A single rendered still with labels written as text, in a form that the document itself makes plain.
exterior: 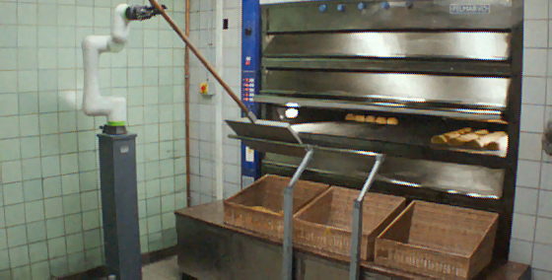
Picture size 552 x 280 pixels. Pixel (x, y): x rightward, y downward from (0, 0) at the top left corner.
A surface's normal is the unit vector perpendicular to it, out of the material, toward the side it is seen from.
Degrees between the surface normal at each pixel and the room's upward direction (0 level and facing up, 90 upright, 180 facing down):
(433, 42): 70
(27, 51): 90
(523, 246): 90
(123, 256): 90
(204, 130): 90
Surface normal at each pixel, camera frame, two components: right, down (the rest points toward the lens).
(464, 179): -0.61, -0.26
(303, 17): -0.66, 0.11
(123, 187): 0.77, 0.08
